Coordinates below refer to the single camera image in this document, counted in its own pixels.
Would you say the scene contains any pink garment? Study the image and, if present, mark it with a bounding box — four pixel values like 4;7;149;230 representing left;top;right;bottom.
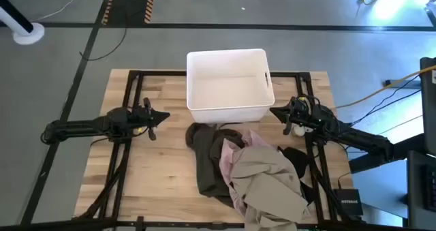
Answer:
219;129;273;218

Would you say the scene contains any beige garment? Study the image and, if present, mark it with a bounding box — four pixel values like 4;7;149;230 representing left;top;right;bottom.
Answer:
228;145;311;231

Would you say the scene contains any long black looped cable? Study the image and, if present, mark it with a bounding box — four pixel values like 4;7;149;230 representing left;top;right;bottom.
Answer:
78;0;144;61

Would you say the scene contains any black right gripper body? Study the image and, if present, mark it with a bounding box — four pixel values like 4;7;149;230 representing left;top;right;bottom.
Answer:
283;95;321;136

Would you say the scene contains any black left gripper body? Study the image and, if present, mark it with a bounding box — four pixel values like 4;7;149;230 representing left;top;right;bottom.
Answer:
131;97;157;142

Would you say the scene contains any black desk leg beam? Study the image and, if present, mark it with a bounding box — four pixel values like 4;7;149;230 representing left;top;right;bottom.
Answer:
347;134;426;174

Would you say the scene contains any black keyboard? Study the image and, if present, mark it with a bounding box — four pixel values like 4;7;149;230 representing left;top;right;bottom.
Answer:
423;164;436;212

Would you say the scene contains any black Netgear switch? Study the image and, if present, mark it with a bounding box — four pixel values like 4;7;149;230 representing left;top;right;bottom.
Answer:
332;188;364;217

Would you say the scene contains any yellow cable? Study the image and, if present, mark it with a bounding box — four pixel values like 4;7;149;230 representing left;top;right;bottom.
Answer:
335;64;436;110

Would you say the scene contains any dark olive garment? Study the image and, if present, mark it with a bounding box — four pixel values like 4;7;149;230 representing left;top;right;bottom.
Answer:
185;122;246;208

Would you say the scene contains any black floor cable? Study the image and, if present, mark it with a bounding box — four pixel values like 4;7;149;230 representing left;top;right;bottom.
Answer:
360;89;422;118
349;73;422;125

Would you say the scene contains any thin black switch cable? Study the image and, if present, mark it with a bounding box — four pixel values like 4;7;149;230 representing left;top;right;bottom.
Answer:
337;171;352;191

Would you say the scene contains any white plastic bin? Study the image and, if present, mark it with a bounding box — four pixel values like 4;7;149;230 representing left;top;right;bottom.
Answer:
185;48;276;124

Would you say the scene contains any grey power strip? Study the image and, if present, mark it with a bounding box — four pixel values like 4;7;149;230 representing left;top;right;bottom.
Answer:
384;78;422;89

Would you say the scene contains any black hazard-striped mat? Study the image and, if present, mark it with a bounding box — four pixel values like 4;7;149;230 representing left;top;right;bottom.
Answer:
101;0;157;25

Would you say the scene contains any white cable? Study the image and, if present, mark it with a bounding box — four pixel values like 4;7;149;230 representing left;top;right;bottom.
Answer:
32;0;79;22

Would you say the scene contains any black garment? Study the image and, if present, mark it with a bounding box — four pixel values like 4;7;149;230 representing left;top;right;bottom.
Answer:
277;146;316;204

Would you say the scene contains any black aluminium frame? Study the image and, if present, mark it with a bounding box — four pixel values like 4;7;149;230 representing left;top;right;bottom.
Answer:
0;69;436;231

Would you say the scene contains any thin pale cable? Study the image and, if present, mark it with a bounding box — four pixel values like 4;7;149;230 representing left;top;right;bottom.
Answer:
377;114;423;136

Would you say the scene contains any black computer case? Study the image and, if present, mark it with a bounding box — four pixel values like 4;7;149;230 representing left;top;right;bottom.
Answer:
419;57;436;156

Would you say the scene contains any white post stand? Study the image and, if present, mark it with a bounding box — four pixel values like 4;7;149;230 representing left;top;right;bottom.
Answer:
0;6;46;46

